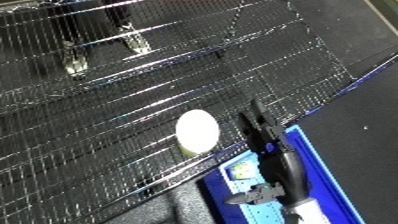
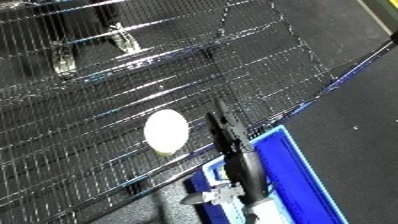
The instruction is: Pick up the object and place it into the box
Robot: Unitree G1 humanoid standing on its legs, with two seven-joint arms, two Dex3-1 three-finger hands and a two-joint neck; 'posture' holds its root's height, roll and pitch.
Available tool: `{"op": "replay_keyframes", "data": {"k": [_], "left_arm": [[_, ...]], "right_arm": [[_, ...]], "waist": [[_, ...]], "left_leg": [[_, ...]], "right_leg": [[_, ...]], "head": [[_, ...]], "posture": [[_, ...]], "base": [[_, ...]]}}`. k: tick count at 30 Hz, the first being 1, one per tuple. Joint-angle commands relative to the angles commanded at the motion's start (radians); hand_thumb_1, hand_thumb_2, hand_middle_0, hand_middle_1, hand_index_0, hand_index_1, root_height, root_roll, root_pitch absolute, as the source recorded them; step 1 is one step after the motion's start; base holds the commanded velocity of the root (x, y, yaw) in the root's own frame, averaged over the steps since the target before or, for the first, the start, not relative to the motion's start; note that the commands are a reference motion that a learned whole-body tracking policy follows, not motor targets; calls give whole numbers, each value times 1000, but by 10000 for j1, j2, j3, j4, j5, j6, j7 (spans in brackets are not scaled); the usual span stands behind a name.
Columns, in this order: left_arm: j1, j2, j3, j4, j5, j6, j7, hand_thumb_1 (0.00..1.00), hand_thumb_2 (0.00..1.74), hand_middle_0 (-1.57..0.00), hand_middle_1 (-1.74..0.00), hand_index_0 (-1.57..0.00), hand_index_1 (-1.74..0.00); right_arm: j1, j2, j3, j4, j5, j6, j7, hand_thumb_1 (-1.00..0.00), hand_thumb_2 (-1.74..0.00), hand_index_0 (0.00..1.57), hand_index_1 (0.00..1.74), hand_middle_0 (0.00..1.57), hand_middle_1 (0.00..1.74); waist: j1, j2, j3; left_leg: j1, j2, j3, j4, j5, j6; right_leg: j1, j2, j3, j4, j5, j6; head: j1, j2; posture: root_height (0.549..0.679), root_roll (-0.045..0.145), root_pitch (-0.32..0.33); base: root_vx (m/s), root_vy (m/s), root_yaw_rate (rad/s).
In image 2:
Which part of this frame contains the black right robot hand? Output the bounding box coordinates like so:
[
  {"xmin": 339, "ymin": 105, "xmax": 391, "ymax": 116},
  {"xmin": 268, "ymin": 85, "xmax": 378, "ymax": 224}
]
[{"xmin": 179, "ymin": 99, "xmax": 271, "ymax": 206}]

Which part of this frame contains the white paper cup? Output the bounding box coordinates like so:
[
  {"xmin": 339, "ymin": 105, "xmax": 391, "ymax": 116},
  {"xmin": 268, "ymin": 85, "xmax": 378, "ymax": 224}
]
[{"xmin": 142, "ymin": 109, "xmax": 192, "ymax": 157}]

